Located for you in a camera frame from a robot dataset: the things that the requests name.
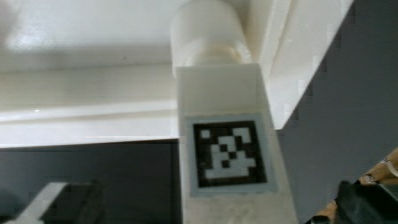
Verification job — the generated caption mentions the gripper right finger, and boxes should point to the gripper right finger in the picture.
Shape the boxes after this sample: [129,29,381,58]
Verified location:
[305,179,398,224]

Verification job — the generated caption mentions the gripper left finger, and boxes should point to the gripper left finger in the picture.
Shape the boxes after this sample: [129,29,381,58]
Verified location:
[11,181,106,224]

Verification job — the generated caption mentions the white leg with tag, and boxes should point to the white leg with tag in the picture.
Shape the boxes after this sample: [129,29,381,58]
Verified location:
[171,0,299,224]

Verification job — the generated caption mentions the white square tabletop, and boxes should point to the white square tabletop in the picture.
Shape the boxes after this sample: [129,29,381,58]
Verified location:
[0,0,354,148]

